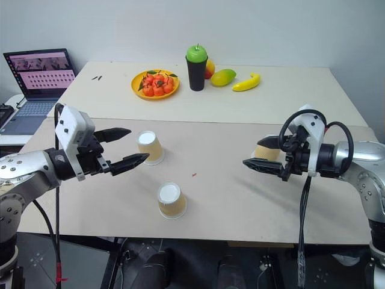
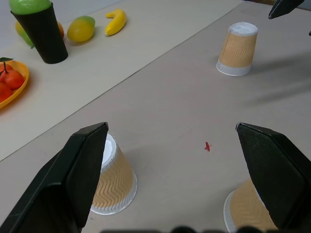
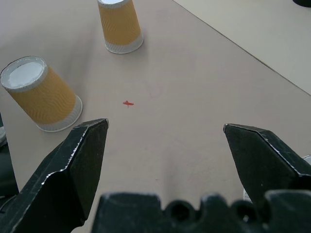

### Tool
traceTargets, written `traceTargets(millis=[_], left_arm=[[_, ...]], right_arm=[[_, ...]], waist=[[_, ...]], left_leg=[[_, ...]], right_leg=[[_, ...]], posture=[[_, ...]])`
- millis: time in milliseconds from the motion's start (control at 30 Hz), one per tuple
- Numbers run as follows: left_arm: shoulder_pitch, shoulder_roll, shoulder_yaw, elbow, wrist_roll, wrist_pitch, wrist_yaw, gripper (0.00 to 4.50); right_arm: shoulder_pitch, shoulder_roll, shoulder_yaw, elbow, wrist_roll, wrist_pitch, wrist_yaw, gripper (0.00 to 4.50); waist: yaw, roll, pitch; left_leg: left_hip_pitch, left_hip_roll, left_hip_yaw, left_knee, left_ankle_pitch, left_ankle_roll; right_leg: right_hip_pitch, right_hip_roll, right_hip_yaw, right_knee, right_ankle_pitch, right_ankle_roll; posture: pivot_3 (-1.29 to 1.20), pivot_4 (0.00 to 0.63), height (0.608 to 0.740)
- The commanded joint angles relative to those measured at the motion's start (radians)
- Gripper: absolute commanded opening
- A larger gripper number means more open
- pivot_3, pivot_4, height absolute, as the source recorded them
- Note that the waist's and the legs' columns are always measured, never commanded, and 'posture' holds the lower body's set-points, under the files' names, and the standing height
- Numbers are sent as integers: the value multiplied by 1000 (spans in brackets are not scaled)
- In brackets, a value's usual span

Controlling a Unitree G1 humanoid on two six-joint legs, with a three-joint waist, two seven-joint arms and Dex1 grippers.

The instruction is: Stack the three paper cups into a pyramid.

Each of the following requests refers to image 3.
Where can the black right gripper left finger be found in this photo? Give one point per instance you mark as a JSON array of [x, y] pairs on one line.
[[63, 179]]

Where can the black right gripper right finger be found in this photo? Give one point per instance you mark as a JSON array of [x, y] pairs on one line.
[[264, 167]]

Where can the orange ribbed paper cup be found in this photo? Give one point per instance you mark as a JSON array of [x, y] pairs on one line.
[[120, 26], [41, 94]]

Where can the red cross mark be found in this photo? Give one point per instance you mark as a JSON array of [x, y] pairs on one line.
[[127, 104]]

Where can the white table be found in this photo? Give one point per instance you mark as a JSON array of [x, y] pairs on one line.
[[257, 31]]

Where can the round black object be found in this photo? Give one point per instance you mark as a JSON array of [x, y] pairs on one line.
[[302, 2]]

